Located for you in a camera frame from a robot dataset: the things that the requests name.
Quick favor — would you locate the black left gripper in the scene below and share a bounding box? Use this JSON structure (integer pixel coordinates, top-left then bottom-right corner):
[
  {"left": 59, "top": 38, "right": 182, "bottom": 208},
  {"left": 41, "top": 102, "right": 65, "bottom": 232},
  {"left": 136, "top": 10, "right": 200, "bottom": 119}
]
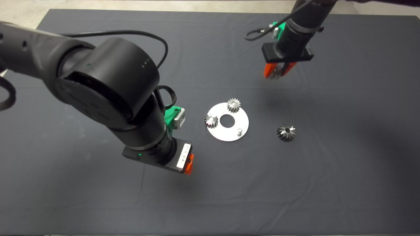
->
[{"left": 122, "top": 132, "right": 195, "bottom": 175}]

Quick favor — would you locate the round metal plate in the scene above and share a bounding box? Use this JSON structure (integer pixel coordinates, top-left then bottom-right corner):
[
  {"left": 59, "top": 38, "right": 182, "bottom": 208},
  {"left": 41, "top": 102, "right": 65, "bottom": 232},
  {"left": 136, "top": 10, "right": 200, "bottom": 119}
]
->
[{"left": 206, "top": 102, "right": 250, "bottom": 142}]

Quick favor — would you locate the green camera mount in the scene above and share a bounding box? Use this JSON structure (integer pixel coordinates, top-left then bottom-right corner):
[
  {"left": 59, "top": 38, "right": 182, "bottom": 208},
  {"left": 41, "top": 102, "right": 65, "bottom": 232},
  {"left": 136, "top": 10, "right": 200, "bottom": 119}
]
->
[
  {"left": 269, "top": 21, "right": 286, "bottom": 40},
  {"left": 164, "top": 106, "right": 182, "bottom": 130}
]

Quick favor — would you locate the dark grey table cloth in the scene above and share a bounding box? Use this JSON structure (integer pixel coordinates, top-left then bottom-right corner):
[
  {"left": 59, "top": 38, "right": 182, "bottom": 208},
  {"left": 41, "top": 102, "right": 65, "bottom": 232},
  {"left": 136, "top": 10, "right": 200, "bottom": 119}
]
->
[{"left": 0, "top": 9, "right": 420, "bottom": 236}]

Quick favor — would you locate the small steel spur gear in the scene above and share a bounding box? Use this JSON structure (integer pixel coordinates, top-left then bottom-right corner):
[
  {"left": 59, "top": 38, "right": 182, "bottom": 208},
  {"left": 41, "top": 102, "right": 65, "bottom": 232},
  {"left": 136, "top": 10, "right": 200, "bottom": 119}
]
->
[
  {"left": 204, "top": 114, "right": 219, "bottom": 129},
  {"left": 227, "top": 98, "right": 241, "bottom": 113},
  {"left": 267, "top": 64, "right": 287, "bottom": 81}
]

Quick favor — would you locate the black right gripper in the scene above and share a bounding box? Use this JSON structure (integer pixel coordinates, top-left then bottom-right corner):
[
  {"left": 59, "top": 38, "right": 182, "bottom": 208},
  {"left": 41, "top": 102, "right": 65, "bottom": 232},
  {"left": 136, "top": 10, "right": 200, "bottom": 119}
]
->
[{"left": 261, "top": 22, "right": 316, "bottom": 79}]

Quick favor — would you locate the black braided left arm hose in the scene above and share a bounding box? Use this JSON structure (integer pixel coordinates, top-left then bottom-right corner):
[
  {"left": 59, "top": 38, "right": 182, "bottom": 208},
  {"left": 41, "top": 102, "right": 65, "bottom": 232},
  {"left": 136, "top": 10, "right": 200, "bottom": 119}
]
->
[{"left": 0, "top": 76, "right": 16, "bottom": 111}]

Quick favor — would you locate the large steel spur gear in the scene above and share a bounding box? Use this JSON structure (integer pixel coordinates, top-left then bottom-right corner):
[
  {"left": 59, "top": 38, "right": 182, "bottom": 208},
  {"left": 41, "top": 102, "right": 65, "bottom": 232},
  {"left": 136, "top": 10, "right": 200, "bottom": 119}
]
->
[{"left": 276, "top": 124, "right": 297, "bottom": 142}]

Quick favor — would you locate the silver left camera box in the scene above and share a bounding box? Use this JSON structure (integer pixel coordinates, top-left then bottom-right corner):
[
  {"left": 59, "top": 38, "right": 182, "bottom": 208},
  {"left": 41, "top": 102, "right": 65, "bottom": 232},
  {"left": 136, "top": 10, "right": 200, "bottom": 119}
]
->
[{"left": 173, "top": 108, "right": 186, "bottom": 129}]

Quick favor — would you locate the black left camera cable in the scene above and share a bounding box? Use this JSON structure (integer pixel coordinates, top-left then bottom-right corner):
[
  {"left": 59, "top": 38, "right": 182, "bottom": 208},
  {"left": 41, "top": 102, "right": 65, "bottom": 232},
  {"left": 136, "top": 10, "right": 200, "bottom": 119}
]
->
[{"left": 61, "top": 30, "right": 178, "bottom": 110}]

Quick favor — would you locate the green left camera mount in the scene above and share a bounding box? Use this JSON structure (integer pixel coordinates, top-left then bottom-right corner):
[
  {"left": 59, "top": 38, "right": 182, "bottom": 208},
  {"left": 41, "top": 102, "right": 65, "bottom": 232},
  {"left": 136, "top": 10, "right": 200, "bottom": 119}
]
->
[{"left": 164, "top": 106, "right": 182, "bottom": 130}]

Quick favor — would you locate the green right camera mount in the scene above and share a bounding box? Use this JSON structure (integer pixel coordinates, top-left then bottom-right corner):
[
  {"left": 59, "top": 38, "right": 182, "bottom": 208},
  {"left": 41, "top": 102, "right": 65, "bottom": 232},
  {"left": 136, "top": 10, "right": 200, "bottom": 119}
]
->
[{"left": 269, "top": 21, "right": 286, "bottom": 40}]

